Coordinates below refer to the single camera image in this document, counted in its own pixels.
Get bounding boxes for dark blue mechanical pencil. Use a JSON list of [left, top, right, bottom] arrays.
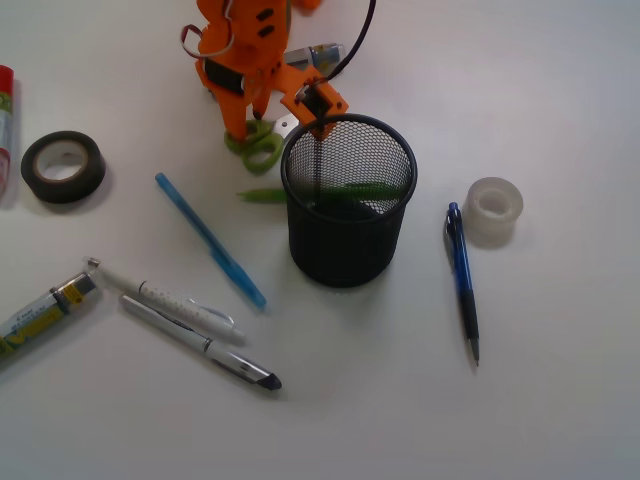
[[444, 202, 480, 366]]

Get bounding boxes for orange gripper body with servo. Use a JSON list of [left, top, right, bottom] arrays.
[[193, 1, 320, 100]]

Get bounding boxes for blue capped marker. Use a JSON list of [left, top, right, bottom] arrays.
[[283, 43, 346, 75]]

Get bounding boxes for white black tipped pen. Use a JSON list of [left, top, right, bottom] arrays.
[[120, 295, 283, 391]]

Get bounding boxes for orange moving gripper finger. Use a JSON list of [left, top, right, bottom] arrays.
[[252, 69, 275, 120]]

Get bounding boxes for black mesh pen holder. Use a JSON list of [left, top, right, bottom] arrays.
[[280, 114, 418, 288]]

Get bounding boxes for light blue pen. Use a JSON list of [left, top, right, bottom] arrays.
[[155, 173, 267, 310]]

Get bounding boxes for red capped glue stick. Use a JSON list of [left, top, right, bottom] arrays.
[[0, 65, 14, 195]]

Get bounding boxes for green handled scissors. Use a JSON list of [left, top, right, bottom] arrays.
[[224, 114, 299, 175]]

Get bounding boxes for orange fixed gripper finger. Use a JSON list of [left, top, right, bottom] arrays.
[[208, 82, 247, 143]]

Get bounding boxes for green pen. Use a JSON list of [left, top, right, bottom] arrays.
[[237, 182, 404, 204]]

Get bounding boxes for clear adhesive tape roll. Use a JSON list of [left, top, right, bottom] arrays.
[[462, 177, 524, 249]]

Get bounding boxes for black electrical tape roll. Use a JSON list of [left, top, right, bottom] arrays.
[[21, 131, 106, 204]]

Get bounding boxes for orange camera mount with camera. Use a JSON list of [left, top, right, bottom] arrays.
[[281, 76, 349, 126]]

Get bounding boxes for white dotted pen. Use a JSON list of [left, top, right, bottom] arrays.
[[84, 257, 246, 346]]

